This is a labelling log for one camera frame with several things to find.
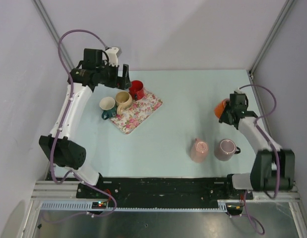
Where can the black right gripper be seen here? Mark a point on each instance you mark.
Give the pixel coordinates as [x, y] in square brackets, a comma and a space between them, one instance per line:
[223, 119]

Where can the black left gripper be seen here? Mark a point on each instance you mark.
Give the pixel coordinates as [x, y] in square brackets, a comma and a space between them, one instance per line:
[118, 82]

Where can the red mug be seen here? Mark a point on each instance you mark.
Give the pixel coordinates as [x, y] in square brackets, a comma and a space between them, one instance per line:
[136, 90]

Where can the orange mug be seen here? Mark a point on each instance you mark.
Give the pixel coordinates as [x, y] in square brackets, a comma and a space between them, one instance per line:
[219, 109]

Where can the beige mug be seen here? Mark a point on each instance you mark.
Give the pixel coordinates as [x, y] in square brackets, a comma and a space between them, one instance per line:
[123, 101]

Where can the dark green mug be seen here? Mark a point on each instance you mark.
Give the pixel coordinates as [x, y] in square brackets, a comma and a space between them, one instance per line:
[108, 105]

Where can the mauve mug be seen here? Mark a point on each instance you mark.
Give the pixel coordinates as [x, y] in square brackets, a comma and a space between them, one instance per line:
[226, 149]

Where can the pink mug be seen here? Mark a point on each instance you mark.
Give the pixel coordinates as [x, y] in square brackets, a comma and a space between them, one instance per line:
[199, 151]

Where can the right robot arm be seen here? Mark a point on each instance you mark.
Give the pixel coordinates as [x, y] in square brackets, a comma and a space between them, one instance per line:
[274, 167]

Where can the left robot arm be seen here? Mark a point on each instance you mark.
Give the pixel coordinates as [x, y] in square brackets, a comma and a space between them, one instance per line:
[59, 146]

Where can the floral rectangular tray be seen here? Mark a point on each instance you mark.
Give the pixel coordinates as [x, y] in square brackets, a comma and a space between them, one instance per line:
[138, 112]

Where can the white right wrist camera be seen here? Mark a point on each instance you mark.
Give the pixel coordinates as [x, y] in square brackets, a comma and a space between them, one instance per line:
[238, 91]

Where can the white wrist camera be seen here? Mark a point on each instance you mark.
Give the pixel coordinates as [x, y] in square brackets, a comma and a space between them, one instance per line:
[113, 54]
[238, 91]

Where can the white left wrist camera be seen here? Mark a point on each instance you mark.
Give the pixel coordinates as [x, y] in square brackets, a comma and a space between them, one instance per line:
[113, 54]

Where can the grey slotted cable duct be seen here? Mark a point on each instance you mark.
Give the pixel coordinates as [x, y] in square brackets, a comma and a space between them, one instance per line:
[98, 206]

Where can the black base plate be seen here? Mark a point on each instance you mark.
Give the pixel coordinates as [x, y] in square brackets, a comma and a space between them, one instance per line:
[169, 192]

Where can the left aluminium corner post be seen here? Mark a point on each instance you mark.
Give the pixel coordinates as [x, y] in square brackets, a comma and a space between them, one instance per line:
[51, 29]

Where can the aluminium corner post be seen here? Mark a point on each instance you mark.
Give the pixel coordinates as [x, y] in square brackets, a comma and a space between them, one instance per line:
[51, 29]
[280, 20]

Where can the right aluminium corner post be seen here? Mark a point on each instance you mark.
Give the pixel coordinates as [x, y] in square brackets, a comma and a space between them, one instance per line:
[280, 20]

